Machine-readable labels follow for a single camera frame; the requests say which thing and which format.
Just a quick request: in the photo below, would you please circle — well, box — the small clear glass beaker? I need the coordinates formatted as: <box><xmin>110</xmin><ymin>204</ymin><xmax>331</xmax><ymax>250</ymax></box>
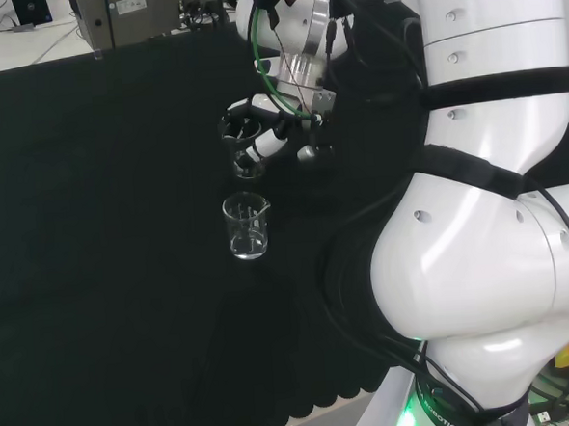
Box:
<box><xmin>218</xmin><ymin>115</ymin><xmax>269</xmax><ymax>182</ymax></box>

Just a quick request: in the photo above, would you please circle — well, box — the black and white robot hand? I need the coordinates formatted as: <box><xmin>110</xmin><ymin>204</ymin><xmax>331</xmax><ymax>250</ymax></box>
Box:
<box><xmin>215</xmin><ymin>88</ymin><xmax>337</xmax><ymax>177</ymax></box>

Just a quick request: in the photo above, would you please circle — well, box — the clear glass beaker with markings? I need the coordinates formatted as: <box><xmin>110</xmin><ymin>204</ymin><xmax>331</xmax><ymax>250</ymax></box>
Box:
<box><xmin>221</xmin><ymin>189</ymin><xmax>275</xmax><ymax>263</ymax></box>

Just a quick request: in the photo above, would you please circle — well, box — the black monitor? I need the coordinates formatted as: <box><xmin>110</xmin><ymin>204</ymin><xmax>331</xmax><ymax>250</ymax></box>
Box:
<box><xmin>10</xmin><ymin>0</ymin><xmax>56</xmax><ymax>27</ymax></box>

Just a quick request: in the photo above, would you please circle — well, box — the black bench cloth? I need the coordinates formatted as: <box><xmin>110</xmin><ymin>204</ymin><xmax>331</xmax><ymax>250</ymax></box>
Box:
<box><xmin>0</xmin><ymin>0</ymin><xmax>569</xmax><ymax>426</ymax></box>

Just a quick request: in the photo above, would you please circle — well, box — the grey metal equipment box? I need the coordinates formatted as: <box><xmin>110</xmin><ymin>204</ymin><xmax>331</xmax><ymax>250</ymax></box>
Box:
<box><xmin>68</xmin><ymin>0</ymin><xmax>193</xmax><ymax>52</ymax></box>

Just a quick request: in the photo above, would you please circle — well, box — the green cable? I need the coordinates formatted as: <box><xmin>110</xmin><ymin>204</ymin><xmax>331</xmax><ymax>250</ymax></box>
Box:
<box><xmin>246</xmin><ymin>0</ymin><xmax>314</xmax><ymax>124</ymax></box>

